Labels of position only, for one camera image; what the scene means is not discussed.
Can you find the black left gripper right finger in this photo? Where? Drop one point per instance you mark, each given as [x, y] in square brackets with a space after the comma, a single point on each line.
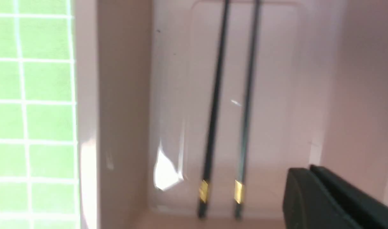
[363, 209]

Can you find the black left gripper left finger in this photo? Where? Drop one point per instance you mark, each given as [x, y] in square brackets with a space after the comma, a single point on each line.
[308, 204]

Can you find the black chopstick gold band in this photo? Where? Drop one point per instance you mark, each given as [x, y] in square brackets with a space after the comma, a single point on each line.
[239, 192]
[204, 189]

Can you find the green checked tablecloth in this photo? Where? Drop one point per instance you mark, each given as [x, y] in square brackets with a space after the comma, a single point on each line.
[39, 182]

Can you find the pink plastic bin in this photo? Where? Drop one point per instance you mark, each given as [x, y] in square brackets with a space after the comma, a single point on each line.
[144, 84]

